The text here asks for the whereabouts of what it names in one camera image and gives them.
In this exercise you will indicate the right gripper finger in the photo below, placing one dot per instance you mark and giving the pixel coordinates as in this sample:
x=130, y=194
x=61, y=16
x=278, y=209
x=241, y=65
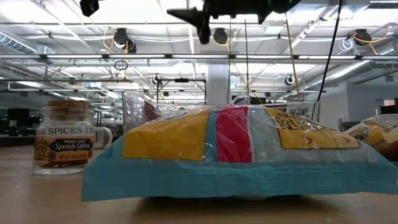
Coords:
x=199, y=20

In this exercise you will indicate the blue-edged Maruchan ramen pack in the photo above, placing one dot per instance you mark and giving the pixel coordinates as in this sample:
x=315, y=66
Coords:
x=217, y=180

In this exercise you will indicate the yellow Maruchan ramen pack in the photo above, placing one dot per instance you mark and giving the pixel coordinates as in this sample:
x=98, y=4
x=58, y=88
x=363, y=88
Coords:
x=382, y=133

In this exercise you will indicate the cork-stoppered saffron glass jar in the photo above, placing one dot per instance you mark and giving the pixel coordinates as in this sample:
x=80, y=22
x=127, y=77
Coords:
x=62, y=146

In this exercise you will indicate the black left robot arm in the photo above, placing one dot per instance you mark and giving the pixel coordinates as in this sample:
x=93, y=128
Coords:
x=89, y=7

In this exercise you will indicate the white building column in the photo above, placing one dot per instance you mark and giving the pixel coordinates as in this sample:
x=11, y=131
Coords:
x=217, y=84

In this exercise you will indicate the small black ceiling reel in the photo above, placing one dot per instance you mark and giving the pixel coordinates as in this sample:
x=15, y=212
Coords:
x=289, y=80
x=156, y=79

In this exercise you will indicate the clear plastic bin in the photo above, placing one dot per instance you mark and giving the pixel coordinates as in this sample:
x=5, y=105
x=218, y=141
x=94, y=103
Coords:
x=306, y=109
x=133, y=109

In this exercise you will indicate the black computer monitor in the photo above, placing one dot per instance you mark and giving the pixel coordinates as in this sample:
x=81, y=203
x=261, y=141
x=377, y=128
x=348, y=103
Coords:
x=18, y=116

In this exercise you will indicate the black metal frame stand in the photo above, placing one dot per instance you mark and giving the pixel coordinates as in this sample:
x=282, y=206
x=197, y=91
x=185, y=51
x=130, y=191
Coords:
x=182, y=80

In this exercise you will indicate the long silver ventilation duct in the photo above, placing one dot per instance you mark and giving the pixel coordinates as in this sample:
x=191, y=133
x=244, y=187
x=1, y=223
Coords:
x=357, y=70

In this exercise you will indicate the long ceiling light rail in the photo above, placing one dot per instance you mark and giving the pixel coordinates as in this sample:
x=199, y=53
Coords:
x=74, y=56

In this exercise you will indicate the silver corrugated ventilation duct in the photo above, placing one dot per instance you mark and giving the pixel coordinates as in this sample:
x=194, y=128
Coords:
x=15, y=43

